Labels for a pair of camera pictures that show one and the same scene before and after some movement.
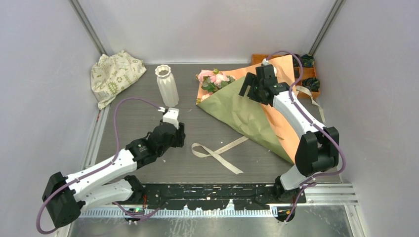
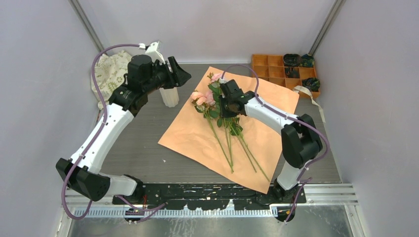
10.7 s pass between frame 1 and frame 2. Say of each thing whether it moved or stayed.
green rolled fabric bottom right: stayed
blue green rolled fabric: stayed
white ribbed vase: stayed
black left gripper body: moved
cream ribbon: stayed
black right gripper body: moved
